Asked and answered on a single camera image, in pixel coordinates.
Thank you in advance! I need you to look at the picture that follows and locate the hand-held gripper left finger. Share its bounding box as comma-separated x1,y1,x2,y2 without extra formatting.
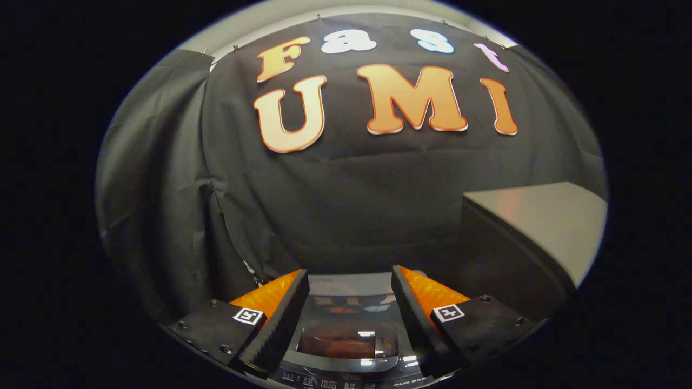
167,269,310,377

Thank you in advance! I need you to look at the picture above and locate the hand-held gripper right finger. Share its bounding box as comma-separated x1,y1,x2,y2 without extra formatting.
391,265,537,377

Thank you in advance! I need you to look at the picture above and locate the glass washing machine lid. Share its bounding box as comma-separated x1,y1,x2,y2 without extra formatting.
287,273,406,373

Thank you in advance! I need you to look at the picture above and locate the top-loading washing machine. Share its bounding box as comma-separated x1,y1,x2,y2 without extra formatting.
268,272,438,389

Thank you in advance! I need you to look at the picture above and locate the black backdrop cloth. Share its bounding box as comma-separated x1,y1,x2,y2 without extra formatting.
95,14,609,327

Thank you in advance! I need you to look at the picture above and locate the grey side table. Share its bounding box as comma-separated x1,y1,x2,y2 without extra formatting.
460,181,609,319

